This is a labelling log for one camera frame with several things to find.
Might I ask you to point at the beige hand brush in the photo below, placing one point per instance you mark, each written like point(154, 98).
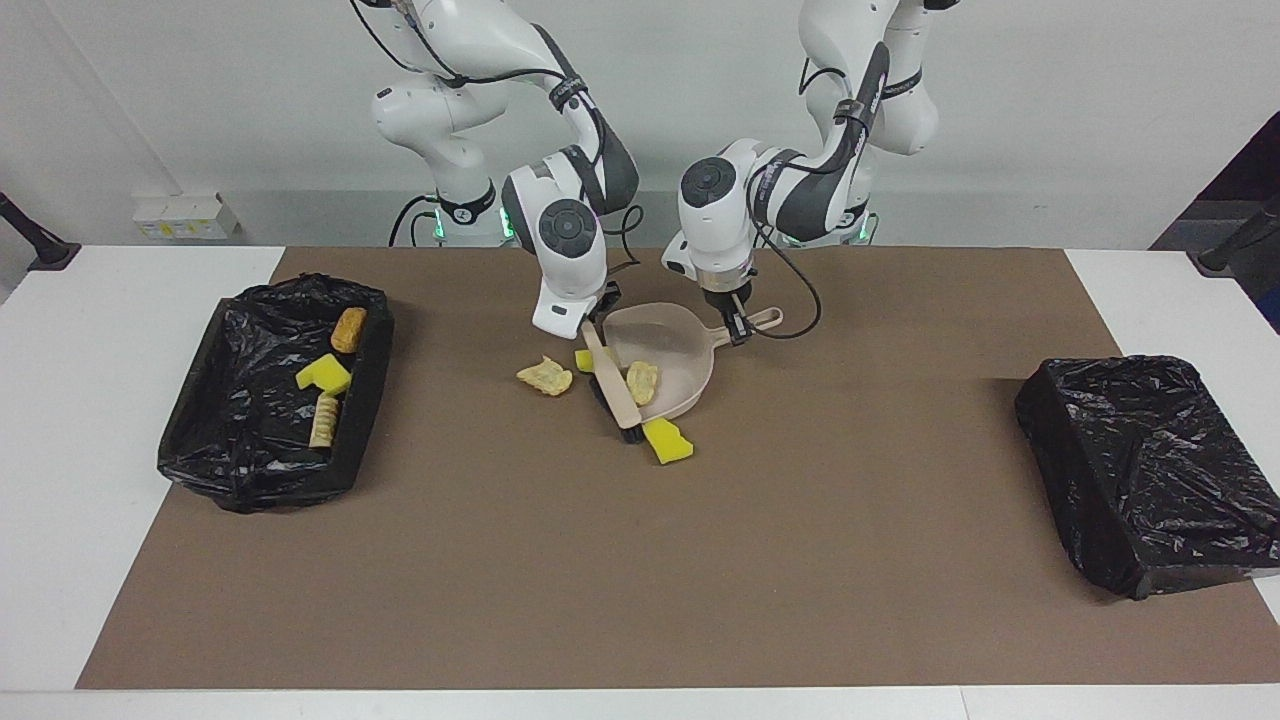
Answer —
point(615, 385)

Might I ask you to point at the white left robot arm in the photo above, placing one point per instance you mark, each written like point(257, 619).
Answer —
point(715, 220)

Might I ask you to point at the beige plastic dustpan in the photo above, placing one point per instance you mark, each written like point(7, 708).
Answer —
point(670, 340)

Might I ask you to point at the brown oval bread roll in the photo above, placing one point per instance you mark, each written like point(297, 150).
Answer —
point(349, 330)

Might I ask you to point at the brown table mat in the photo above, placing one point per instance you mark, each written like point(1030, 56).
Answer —
point(800, 600)

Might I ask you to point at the oval pale bread piece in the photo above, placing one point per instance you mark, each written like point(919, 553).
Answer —
point(642, 383)

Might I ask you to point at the white wall socket box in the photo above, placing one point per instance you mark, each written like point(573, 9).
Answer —
point(185, 215)

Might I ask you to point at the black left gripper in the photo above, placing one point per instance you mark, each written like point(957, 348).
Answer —
point(728, 298)

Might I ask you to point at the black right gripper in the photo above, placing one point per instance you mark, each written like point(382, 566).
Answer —
point(608, 300)

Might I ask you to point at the black bag lined bin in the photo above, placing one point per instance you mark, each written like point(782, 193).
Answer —
point(1150, 470)
point(240, 450)

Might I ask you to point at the small yellow sponge piece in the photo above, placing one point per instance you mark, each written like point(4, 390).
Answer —
point(583, 361)

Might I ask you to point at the wedge yellow sponge piece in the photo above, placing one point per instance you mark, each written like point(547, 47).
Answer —
point(668, 443)

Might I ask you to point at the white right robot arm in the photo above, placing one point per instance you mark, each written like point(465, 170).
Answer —
point(570, 240)

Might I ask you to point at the L-shaped yellow sponge piece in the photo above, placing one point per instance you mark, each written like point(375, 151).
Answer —
point(325, 375)

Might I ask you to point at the jagged pale bread piece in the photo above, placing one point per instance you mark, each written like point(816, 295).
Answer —
point(545, 377)

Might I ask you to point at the orange striped bread roll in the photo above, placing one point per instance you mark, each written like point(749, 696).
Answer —
point(325, 420)

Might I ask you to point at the black stand foot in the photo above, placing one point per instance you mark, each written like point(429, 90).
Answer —
point(1235, 245)
point(40, 245)

